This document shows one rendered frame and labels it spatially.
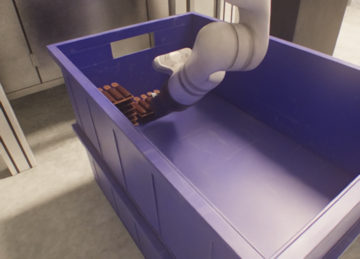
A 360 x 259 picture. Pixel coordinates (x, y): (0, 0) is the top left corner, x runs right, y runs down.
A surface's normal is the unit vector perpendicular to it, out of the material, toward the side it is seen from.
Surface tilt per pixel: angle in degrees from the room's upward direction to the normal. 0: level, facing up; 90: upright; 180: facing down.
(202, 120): 0
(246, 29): 28
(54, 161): 0
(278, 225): 0
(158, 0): 90
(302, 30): 90
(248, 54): 88
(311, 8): 90
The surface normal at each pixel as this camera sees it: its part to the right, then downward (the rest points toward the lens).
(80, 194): -0.04, -0.80
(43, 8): 0.56, 0.48
